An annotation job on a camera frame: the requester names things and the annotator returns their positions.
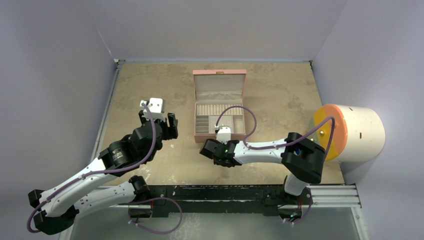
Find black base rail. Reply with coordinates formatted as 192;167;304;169
128;184;313;222

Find pink jewelry box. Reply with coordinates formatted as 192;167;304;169
192;69;247;143

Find purple cable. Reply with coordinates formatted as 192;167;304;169
215;105;336;160
283;187;314;226
26;103;158;233
128;197;184;235

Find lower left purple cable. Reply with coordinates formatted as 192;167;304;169
128;197;184;235

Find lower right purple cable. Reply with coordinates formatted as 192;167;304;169
283;187;314;226

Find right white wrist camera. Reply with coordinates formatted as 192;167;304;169
215;125;232;144

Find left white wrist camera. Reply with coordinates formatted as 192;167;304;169
139;97;166;122

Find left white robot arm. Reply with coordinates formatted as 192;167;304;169
26;108;178;235

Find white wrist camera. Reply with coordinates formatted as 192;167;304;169
215;125;232;144
139;97;166;122

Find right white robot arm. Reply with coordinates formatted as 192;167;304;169
199;132;326;204

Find white cylinder orange lid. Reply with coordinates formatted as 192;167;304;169
307;104;386;163

